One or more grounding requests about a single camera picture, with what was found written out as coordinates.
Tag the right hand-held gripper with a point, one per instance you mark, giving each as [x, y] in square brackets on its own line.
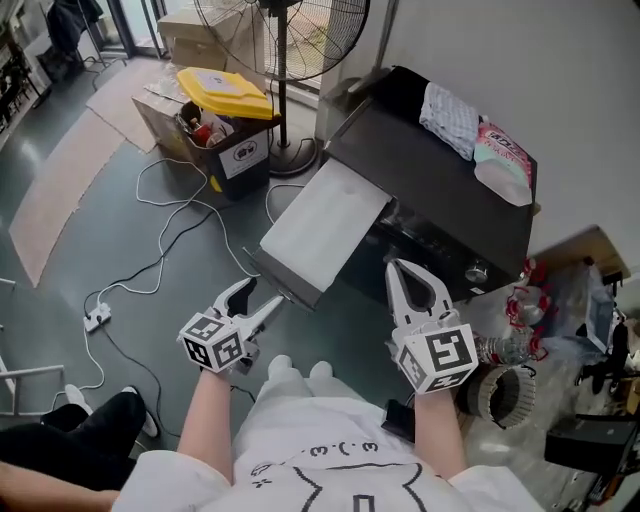
[440, 355]

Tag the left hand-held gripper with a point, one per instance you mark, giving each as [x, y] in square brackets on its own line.
[212, 345]

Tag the person's left forearm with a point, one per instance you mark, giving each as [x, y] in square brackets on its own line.
[207, 425]

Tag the person's right forearm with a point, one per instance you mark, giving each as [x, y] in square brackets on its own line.
[440, 435]

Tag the silver washing machine knob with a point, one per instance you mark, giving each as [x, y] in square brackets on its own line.
[476, 271]

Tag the person's left white shoe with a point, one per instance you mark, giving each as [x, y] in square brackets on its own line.
[281, 366]

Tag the clear plastic bottle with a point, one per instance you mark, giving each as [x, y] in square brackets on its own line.
[505, 347]

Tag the person's white trousers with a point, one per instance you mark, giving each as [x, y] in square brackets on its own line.
[295, 400]

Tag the cluster of red-labelled bottles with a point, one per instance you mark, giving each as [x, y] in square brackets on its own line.
[530, 300]

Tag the black device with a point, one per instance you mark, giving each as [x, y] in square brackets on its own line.
[399, 420]

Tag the white power strip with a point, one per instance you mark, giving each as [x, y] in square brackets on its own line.
[97, 316]

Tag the clear plastic bag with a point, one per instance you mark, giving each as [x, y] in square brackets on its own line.
[595, 305]

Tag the wooden board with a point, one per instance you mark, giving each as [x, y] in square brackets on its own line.
[590, 245]

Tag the checked cloth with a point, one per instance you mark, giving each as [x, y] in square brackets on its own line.
[450, 120]

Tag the person's white printed shirt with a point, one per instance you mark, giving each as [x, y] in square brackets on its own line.
[325, 480]

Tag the brown cardboard box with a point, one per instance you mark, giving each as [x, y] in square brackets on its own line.
[155, 120]
[200, 62]
[200, 22]

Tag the black standing fan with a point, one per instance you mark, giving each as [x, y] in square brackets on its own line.
[285, 100]

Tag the flat cardboard sheet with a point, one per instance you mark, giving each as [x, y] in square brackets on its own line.
[65, 190]
[130, 100]

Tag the black cloth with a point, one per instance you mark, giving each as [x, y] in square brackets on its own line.
[400, 90]

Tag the yellow lid trash bin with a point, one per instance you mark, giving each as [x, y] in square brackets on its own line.
[225, 87]

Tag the black box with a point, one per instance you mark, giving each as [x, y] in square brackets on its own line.
[585, 442]

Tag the dark coat on rack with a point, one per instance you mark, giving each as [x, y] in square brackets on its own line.
[72, 22]

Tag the metal shelving rack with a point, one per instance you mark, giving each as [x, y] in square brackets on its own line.
[15, 65]

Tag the white metal frame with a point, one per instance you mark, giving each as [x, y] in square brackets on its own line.
[30, 372]

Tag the grey wall pipe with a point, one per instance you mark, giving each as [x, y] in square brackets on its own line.
[387, 30]

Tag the glass door with dark frame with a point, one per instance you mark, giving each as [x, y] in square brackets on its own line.
[127, 25]

